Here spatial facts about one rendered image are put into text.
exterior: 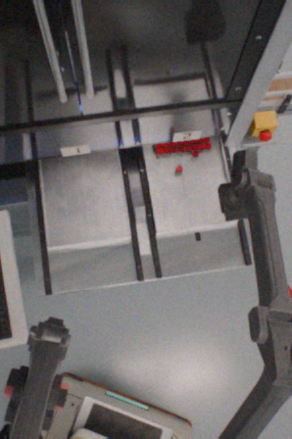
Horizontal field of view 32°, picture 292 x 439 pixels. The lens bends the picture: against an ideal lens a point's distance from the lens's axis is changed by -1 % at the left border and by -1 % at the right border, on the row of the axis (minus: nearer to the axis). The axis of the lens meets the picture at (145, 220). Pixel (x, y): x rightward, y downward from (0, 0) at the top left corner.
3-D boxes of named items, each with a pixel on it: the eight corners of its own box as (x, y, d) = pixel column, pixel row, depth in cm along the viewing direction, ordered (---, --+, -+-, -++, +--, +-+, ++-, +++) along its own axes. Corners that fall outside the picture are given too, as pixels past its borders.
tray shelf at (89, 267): (24, 154, 168) (24, 152, 166) (229, 127, 172) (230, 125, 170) (38, 297, 156) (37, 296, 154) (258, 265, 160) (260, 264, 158)
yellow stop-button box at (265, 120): (246, 117, 163) (251, 107, 156) (267, 115, 163) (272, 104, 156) (251, 138, 161) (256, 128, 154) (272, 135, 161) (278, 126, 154)
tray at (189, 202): (140, 136, 168) (140, 131, 165) (216, 126, 170) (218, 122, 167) (156, 234, 160) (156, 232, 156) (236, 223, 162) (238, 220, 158)
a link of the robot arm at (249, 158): (241, 183, 115) (273, 191, 117) (245, 137, 118) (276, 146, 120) (218, 196, 126) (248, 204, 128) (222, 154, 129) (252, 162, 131)
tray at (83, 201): (38, 150, 166) (36, 146, 163) (116, 139, 168) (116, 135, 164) (48, 250, 158) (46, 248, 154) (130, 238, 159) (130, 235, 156)
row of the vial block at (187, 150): (155, 154, 167) (156, 149, 162) (209, 147, 168) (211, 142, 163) (156, 160, 166) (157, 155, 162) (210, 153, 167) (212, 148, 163)
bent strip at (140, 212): (134, 211, 162) (135, 206, 156) (144, 210, 162) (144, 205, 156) (140, 255, 158) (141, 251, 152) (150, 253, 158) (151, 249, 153)
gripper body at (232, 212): (240, 182, 136) (247, 173, 129) (248, 219, 134) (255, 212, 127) (218, 186, 136) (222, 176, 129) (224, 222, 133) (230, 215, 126)
